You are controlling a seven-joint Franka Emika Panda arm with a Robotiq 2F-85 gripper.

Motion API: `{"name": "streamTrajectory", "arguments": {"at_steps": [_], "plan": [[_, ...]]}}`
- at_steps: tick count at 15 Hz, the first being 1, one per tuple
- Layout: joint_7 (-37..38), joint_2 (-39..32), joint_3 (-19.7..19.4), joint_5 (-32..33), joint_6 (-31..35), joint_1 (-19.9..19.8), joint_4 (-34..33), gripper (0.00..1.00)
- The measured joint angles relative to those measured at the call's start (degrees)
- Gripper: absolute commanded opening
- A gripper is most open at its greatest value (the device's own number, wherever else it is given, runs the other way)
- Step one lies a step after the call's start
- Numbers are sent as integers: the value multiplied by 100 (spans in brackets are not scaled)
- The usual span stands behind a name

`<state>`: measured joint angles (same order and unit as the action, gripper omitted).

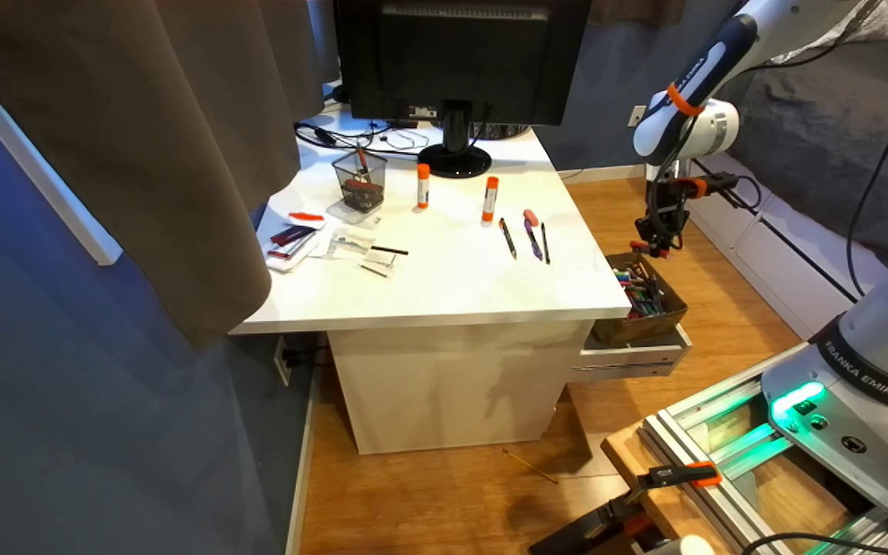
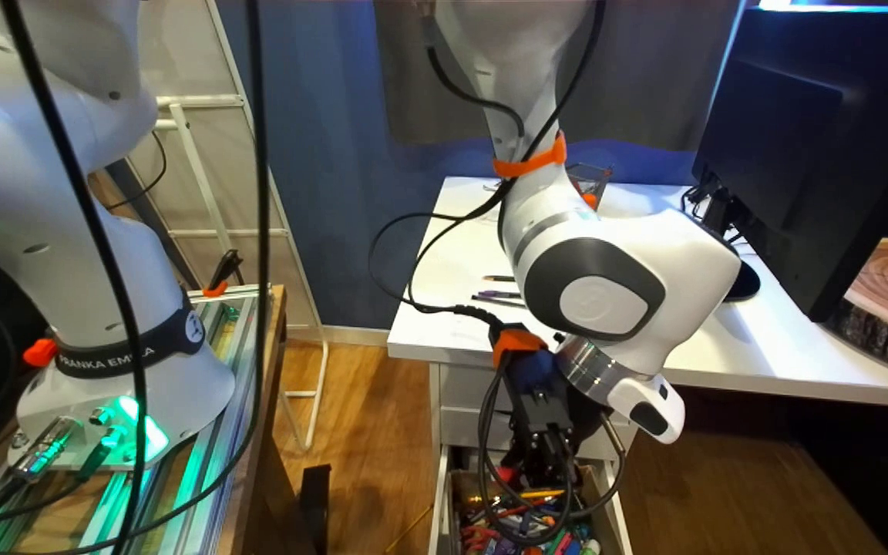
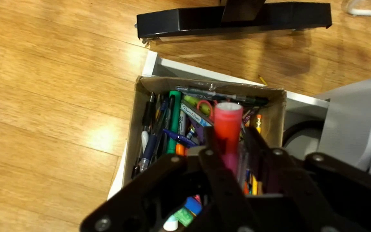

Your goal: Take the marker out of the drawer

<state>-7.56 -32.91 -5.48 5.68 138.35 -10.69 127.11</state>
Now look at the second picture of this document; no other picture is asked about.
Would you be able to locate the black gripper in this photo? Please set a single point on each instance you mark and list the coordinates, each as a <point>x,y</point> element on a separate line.
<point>547,420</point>

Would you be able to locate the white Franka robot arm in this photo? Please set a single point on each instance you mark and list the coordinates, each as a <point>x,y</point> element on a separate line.
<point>610,247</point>

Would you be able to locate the white drawer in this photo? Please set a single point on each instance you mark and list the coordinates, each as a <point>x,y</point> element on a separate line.
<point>443,514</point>

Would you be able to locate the purple grip pen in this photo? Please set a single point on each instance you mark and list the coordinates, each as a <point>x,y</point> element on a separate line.
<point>493,294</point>

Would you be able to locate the black ballpoint pen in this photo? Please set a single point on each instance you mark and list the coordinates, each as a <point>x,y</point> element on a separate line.
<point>502,280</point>

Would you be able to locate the wooden board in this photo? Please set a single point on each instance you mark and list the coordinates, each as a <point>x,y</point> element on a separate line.
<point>273,410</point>

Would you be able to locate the white desk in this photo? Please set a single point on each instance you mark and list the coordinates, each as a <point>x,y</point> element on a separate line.
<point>823,350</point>

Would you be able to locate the orange black clamp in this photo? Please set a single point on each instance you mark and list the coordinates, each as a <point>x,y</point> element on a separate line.
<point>222,268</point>

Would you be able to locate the black computer monitor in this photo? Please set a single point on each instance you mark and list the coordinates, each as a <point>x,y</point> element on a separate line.
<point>823,156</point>

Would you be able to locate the white metal rack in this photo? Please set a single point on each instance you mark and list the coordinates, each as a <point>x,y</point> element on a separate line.
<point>193,102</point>

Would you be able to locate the red knob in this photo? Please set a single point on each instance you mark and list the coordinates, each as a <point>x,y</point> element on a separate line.
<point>40,353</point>

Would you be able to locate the orange blue wrist camera mount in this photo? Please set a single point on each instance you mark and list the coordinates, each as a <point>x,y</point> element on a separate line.
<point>526,356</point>

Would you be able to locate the aluminium profile base frame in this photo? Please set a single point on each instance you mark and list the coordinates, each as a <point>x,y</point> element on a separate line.
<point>216,410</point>

